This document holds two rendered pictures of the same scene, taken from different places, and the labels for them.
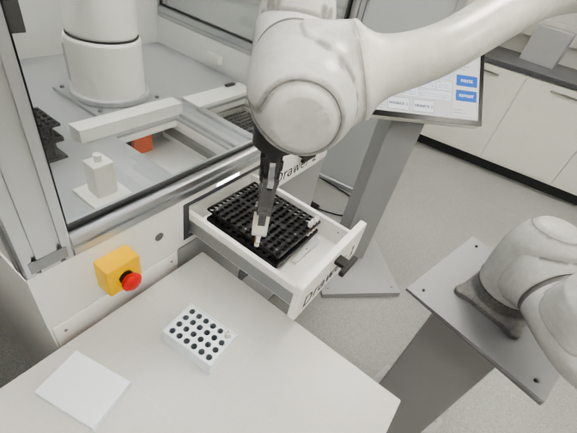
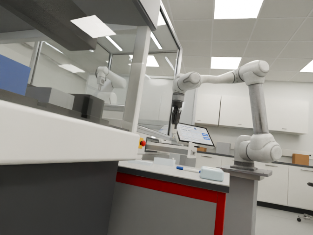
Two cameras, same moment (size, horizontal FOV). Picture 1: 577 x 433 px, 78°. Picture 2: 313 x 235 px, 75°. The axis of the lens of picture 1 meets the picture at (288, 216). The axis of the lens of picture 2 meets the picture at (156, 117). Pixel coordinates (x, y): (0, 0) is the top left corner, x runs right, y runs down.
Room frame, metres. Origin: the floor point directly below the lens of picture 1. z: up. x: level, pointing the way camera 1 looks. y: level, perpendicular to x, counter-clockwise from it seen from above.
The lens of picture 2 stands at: (-0.92, 0.37, 0.86)
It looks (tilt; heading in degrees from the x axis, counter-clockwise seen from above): 8 degrees up; 353
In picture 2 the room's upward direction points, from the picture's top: 8 degrees clockwise
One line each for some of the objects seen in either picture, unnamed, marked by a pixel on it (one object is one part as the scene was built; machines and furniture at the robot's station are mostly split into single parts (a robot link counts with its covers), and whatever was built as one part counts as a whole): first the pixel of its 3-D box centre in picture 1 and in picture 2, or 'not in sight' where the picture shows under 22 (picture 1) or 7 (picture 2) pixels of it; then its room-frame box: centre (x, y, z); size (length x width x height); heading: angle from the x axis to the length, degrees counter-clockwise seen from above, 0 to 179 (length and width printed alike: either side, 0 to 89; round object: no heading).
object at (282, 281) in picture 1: (260, 223); (166, 148); (0.68, 0.06, 0.86); 0.40 x 0.26 x 0.06; 62
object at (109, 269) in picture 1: (119, 271); (138, 142); (0.43, 0.30, 0.88); 0.07 x 0.05 x 0.07; 152
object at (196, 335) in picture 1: (199, 337); (164, 161); (0.39, 0.12, 0.78); 0.12 x 0.08 x 0.04; 68
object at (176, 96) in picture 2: not in sight; (178, 98); (0.53, 0.05, 1.24); 0.09 x 0.09 x 0.06
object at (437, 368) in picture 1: (433, 369); (240, 219); (0.70, -0.61, 0.38); 0.30 x 0.30 x 0.76; 49
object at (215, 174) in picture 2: not in sight; (211, 172); (-0.03, -0.02, 0.78); 0.15 x 0.10 x 0.04; 159
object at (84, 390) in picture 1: (84, 388); (140, 162); (0.25, 0.28, 0.77); 0.13 x 0.09 x 0.02; 75
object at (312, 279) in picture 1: (330, 265); (193, 150); (0.58, -0.12, 0.87); 0.29 x 0.02 x 0.11; 152
